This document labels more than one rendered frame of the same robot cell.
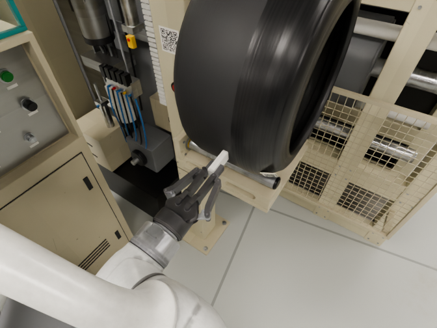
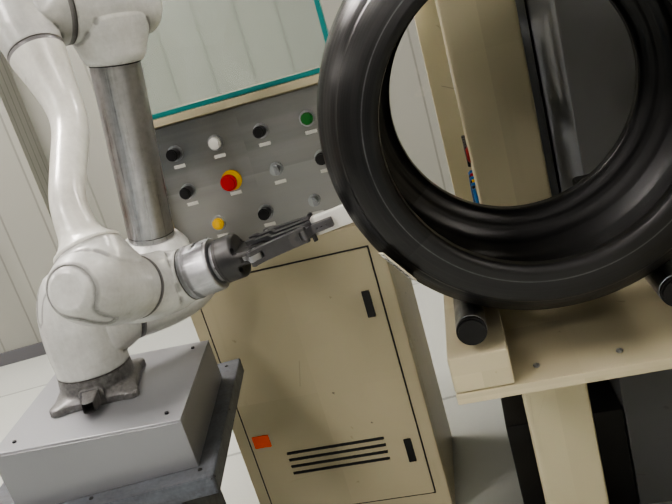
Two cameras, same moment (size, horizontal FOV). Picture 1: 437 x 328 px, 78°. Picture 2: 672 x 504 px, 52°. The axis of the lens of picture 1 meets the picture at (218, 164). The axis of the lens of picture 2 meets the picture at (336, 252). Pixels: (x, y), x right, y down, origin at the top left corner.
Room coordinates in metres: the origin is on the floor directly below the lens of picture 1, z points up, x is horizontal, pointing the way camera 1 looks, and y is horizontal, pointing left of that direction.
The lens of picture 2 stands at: (0.05, -0.97, 1.35)
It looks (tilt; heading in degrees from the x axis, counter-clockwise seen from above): 17 degrees down; 69
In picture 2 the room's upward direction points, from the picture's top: 16 degrees counter-clockwise
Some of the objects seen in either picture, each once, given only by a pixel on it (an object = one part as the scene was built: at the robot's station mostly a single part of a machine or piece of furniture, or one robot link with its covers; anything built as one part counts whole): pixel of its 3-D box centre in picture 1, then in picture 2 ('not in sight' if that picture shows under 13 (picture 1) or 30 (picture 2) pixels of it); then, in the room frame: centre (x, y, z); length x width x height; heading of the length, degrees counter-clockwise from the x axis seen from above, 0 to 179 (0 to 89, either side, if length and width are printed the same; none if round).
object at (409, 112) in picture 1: (322, 155); not in sight; (0.88, -0.49, 0.65); 0.90 x 0.02 x 0.70; 56
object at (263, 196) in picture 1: (229, 172); (473, 319); (0.62, -0.04, 0.83); 0.36 x 0.09 x 0.06; 56
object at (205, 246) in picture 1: (201, 226); not in sight; (0.86, 0.11, 0.01); 0.27 x 0.27 x 0.02; 56
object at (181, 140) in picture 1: (210, 120); not in sight; (0.84, 0.03, 0.90); 0.40 x 0.03 x 0.10; 146
